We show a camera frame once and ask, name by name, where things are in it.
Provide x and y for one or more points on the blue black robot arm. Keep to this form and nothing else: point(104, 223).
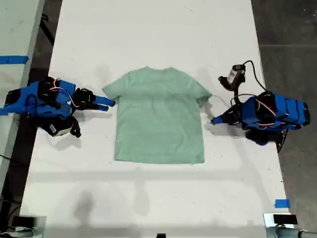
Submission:
point(292, 111)
point(22, 99)

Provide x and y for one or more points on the black camera box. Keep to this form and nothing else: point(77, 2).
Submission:
point(55, 129)
point(232, 77)

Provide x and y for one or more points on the pale grey side table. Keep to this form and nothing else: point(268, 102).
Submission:
point(15, 29)

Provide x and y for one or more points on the blue tape rectangle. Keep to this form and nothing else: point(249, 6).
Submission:
point(282, 203)

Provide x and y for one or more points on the small black box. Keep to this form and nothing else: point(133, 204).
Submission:
point(284, 219)
point(24, 221)

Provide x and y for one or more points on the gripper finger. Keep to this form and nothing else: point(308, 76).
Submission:
point(221, 122)
point(220, 119)
point(101, 108)
point(104, 101)

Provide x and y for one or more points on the long blue tape strip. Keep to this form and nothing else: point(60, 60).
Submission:
point(12, 60)

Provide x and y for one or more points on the black metal frame leg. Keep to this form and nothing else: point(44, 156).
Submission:
point(47, 28)

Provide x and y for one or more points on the grey metal bracket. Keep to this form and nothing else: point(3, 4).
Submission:
point(41, 223)
point(268, 220)

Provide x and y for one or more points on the black camera stalk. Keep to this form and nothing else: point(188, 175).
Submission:
point(236, 94)
point(75, 129)

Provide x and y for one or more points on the pale green T-shirt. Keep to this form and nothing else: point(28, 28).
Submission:
point(158, 114)

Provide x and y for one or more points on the small black object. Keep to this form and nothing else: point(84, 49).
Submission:
point(161, 235)

